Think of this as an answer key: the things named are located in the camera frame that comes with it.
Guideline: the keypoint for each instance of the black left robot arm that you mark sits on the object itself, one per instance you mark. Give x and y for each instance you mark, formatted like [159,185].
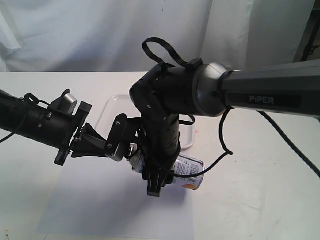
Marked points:
[61,124]

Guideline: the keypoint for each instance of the white backdrop curtain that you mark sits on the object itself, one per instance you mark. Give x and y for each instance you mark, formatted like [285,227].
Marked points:
[107,35]

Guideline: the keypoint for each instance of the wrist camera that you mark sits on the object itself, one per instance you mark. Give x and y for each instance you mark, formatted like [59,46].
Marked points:
[123,133]
[66,103]

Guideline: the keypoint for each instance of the white paper sheet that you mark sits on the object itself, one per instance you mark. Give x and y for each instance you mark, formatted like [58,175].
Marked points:
[100,197]

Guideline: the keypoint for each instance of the black stand pole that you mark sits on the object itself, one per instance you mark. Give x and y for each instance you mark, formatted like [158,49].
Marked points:
[309,47]

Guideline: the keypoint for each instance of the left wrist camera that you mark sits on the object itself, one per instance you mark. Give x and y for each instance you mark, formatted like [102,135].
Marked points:
[66,103]

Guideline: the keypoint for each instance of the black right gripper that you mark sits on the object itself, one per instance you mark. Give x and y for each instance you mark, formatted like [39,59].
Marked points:
[157,167]

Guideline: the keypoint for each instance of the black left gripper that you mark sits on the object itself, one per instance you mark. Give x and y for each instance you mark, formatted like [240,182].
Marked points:
[91,144]

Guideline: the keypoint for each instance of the spray paint can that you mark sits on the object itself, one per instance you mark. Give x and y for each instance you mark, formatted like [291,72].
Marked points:
[184,165]

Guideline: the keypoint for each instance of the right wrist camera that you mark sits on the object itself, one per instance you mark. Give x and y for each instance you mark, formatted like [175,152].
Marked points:
[123,133]

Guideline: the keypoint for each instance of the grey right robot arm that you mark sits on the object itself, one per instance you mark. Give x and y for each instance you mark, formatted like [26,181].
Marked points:
[210,90]

